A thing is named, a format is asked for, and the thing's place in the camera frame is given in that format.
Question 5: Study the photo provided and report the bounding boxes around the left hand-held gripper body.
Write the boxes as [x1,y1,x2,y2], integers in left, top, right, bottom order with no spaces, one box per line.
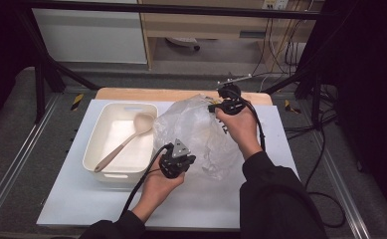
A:
[158,138,191,179]

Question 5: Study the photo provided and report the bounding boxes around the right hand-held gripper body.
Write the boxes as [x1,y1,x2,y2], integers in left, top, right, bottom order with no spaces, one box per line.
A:
[217,73,253,116]

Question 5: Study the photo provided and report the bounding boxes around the clear smiley plastic bag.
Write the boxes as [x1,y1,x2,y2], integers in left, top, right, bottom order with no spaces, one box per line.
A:
[152,94,246,182]

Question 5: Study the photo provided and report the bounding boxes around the beige ladle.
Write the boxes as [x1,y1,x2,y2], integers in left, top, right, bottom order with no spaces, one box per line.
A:
[94,113,156,173]

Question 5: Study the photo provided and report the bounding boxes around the white plastic bin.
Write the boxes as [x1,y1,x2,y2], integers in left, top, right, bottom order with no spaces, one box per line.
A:
[82,102,159,184]

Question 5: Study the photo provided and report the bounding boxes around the person's right hand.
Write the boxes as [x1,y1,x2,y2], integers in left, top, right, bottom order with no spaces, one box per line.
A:
[215,105,264,161]

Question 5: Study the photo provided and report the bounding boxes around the person's left hand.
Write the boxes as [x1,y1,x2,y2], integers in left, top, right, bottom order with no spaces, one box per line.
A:
[140,164,186,210]

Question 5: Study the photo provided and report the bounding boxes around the yellow black tape strip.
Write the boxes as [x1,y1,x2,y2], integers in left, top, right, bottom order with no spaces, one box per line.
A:
[284,99,301,115]
[70,93,85,112]

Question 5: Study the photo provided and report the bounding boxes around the wooden board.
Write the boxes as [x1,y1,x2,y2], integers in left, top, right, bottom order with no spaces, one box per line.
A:
[95,87,275,107]

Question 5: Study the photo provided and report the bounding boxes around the grey chair base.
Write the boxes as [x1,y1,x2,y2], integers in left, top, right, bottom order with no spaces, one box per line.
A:
[165,36,201,53]

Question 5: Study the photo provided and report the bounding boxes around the wooden desk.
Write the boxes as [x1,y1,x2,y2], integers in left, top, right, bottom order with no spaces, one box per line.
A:
[137,0,324,71]

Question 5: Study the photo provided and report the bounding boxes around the black metal stand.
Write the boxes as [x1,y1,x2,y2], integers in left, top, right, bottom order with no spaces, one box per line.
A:
[264,59,338,125]
[18,9,99,124]

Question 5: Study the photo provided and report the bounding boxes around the black metal crossbar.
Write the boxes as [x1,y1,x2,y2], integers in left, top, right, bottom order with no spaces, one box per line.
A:
[21,0,331,21]

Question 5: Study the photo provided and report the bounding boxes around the white power strip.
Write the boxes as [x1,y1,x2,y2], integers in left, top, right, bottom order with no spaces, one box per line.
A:
[262,0,290,10]

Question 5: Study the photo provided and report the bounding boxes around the black curtain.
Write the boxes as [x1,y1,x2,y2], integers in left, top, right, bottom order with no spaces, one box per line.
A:
[321,0,387,227]
[0,0,38,128]

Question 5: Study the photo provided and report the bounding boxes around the white cabinet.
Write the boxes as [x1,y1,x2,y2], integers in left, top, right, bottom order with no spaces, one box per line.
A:
[33,0,148,65]

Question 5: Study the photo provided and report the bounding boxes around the right hand-held gripper cable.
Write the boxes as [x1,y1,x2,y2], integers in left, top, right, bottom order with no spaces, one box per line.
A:
[225,87,346,229]

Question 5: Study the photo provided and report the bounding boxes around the hand-held gripper cable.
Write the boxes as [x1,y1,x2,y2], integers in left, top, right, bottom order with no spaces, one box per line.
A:
[119,143,175,220]
[225,87,346,229]

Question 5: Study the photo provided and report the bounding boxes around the left hand-held gripper cable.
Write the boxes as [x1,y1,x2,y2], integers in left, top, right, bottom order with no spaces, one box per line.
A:
[119,143,175,220]

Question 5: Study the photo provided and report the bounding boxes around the hanging cable bundle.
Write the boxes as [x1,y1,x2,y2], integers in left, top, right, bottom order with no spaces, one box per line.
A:
[252,14,312,78]

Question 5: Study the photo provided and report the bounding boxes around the black floor cable bundle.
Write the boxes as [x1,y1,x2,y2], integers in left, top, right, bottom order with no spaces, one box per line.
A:
[284,84,340,140]

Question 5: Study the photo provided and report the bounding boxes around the aluminium rail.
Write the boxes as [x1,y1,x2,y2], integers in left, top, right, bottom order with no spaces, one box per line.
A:
[0,94,64,230]
[308,130,372,239]

